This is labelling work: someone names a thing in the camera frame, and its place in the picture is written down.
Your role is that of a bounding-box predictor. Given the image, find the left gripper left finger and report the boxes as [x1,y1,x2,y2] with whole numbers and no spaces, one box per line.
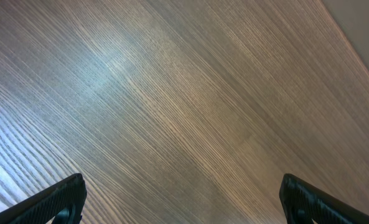
[0,173,87,224]

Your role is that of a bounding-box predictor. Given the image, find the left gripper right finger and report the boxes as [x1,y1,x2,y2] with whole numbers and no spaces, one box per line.
[279,174,369,224]

